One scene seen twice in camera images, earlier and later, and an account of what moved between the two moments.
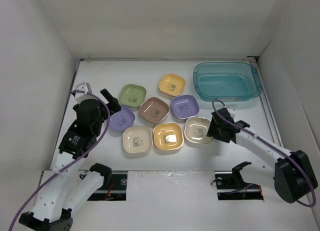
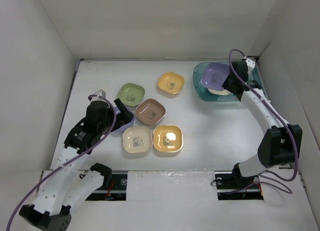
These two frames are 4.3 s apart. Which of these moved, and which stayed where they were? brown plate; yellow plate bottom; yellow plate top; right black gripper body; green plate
Moved: right black gripper body; brown plate
Stayed: yellow plate top; yellow plate bottom; green plate
